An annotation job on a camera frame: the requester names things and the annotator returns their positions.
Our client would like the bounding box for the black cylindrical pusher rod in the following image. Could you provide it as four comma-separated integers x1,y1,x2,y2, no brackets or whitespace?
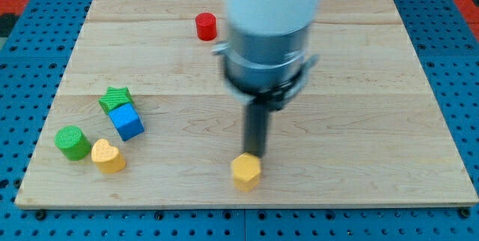
242,103,270,158

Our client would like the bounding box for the yellow hexagon block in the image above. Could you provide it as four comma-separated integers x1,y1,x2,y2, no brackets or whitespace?
231,153,261,192

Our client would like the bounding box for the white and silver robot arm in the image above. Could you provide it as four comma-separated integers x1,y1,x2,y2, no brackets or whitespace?
213,0,319,157

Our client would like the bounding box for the blue cube block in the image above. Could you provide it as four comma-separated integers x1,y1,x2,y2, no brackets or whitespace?
108,103,144,141

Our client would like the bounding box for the red cylinder block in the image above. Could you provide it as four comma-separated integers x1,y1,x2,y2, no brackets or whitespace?
195,12,217,41

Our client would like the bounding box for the wooden board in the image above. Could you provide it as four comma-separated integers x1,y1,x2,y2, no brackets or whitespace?
15,0,478,210

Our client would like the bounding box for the green star block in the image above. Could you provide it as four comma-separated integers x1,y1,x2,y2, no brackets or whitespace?
99,87,134,114

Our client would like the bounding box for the yellow heart block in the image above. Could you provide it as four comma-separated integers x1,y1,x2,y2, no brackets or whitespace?
91,138,126,174

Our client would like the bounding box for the green cylinder block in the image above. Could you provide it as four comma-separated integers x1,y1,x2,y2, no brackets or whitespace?
54,126,91,161

